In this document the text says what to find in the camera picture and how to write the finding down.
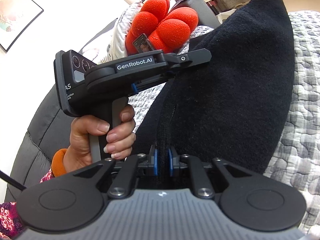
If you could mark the white printed pillow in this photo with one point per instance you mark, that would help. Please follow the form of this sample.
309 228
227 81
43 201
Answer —
120 37

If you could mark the framed wall picture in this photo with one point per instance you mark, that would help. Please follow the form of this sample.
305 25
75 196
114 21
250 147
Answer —
17 17

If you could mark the grey checked quilted blanket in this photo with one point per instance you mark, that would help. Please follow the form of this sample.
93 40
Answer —
305 92

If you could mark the black knit sweater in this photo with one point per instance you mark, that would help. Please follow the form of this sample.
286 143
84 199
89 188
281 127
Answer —
225 80

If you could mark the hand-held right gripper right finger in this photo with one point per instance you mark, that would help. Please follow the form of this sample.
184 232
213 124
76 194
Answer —
172 162

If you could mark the red pumpkin cushion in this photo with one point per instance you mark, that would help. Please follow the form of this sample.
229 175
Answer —
172 27

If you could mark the person's left hand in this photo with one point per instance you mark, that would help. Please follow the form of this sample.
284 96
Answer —
80 142

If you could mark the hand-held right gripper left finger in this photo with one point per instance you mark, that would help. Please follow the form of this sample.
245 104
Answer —
154 161

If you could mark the black smartphone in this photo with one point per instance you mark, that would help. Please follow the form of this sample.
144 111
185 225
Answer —
143 45

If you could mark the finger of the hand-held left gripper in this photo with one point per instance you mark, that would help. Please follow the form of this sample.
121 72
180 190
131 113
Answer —
185 58

